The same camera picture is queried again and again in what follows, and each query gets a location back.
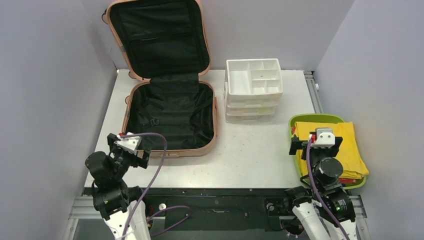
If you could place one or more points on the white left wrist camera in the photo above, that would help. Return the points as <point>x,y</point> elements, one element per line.
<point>128,142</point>

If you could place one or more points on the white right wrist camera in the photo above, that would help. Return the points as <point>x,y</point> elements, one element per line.
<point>322,137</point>

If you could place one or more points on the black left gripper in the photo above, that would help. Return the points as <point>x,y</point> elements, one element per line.
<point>136,160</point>

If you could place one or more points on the red garment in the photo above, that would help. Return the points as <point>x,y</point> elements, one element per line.
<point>347,181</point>

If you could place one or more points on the pink hard-shell suitcase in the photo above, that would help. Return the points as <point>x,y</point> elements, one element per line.
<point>165,47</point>

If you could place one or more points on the white drawer organizer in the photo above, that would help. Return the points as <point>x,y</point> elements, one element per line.
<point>252,90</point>

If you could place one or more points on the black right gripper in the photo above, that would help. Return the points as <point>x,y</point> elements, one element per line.
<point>338,143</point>

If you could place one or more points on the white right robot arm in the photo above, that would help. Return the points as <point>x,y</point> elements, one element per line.
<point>325,209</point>

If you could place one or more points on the yellow packet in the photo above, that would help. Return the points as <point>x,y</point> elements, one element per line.
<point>348,155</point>

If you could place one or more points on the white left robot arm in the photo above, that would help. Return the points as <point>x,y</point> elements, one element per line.
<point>112,198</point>

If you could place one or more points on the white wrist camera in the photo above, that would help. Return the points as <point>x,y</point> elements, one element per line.
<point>128,142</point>
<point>322,137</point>

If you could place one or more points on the green plastic tray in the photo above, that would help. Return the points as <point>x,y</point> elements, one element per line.
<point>323,118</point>

